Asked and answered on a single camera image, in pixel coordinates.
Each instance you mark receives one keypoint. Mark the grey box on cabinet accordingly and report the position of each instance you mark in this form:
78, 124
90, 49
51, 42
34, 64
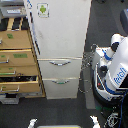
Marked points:
13, 11

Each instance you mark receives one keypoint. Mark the white right gripper tip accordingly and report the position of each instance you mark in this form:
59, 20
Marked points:
95, 122

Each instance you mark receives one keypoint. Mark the white fridge door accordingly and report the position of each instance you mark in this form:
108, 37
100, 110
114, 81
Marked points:
63, 32

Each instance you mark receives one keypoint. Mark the upper fridge drawer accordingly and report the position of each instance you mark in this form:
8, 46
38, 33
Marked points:
61, 68

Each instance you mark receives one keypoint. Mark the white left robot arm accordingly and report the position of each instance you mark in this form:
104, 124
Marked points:
32, 123

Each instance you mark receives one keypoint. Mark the green android sticker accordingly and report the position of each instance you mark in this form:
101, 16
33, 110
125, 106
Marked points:
43, 10

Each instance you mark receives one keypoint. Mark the wooden drawer cabinet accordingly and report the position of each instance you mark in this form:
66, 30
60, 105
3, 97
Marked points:
19, 69

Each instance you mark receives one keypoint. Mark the white blue Fetch robot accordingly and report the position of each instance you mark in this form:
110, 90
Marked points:
110, 71

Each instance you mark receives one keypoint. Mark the white refrigerator body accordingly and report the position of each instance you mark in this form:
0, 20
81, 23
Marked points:
59, 29

